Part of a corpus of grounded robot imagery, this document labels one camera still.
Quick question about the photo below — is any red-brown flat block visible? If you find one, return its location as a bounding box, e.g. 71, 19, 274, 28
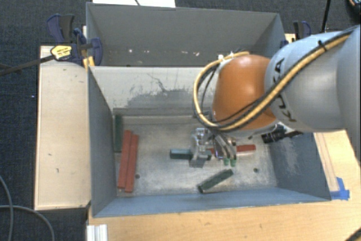
235, 144, 257, 156
124, 134, 140, 194
117, 129, 133, 189

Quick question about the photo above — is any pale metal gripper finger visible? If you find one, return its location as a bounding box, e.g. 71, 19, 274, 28
188, 152, 211, 169
191, 128, 212, 154

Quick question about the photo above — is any grey metal bin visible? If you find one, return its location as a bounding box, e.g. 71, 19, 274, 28
85, 2, 332, 218

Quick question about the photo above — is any pale wood flat board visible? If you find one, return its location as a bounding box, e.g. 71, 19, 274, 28
34, 45, 93, 211

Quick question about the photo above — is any black cylinder on white bracket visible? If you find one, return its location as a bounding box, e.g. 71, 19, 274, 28
261, 123, 304, 144

